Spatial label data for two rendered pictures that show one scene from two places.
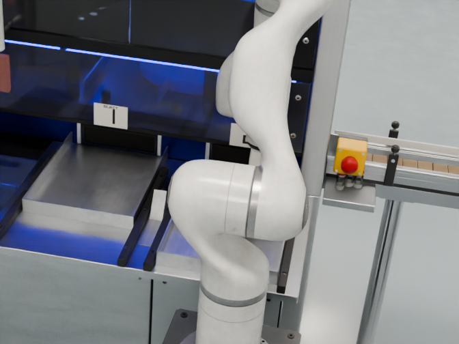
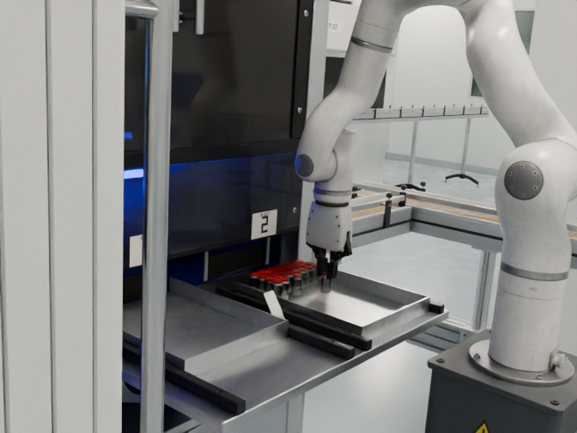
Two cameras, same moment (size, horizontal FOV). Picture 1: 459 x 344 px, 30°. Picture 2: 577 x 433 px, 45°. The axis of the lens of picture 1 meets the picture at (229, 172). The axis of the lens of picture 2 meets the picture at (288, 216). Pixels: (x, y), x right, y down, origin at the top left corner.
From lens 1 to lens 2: 1.67 m
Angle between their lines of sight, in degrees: 56
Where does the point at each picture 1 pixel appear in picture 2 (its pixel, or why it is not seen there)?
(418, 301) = not seen: hidden behind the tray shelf
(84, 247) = (297, 366)
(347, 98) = not seen: outside the picture
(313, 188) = (307, 258)
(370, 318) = not seen: hidden behind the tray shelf
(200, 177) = (555, 149)
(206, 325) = (548, 314)
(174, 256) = (373, 325)
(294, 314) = (297, 402)
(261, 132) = (550, 104)
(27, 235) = (239, 389)
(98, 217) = (258, 340)
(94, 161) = (127, 320)
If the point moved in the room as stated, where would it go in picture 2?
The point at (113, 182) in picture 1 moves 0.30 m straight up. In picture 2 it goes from (185, 323) to (190, 171)
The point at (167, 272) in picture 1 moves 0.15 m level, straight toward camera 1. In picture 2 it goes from (378, 343) to (455, 363)
